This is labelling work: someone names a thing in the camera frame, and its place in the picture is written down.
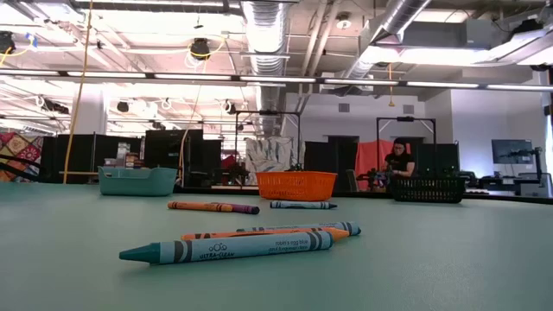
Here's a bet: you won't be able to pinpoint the person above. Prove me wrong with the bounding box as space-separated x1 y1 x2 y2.
379 137 416 179

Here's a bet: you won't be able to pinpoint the colourful patchwork quilt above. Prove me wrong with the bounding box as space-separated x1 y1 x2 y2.
0 131 45 186

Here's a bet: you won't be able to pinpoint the orange crayon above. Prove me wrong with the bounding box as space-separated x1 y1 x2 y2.
181 226 350 242
167 200 234 213

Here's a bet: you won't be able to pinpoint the black looped cable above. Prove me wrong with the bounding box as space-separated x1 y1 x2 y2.
0 154 44 183

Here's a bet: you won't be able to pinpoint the dark wall monitor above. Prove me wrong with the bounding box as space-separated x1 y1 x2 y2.
491 138 535 166

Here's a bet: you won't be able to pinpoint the long ceiling light strip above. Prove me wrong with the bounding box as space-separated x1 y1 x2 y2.
0 68 553 92

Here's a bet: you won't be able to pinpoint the stacked small boxes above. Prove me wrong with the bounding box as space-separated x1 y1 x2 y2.
103 141 143 169

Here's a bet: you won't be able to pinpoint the silver spiral duct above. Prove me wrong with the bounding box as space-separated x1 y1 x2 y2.
239 0 289 137
345 0 433 81

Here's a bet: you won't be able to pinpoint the black plastic basket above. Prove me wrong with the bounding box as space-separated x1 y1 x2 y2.
391 176 467 204

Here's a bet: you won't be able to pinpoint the grey background workstation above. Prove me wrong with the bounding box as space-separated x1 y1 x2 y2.
474 170 553 199

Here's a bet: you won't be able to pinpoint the teal plastic bin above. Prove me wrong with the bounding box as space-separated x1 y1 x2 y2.
98 166 179 198

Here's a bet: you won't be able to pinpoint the thin yellow hanging cable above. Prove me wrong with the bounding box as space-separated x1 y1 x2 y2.
179 41 226 169

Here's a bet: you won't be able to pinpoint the black partition panel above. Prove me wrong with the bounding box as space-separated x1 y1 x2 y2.
303 135 360 192
143 128 223 187
410 142 461 179
41 133 144 186

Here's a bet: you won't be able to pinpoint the red cloth curtain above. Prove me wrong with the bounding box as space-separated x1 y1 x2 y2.
354 139 411 192

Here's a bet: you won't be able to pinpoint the orange plastic basket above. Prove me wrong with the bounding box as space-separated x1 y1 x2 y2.
255 170 339 202

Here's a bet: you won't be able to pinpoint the white patterned cloth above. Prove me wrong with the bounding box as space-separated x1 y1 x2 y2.
245 136 300 187

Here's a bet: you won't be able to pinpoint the black metal stand frame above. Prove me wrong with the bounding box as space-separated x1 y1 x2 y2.
375 115 437 146
234 110 302 174

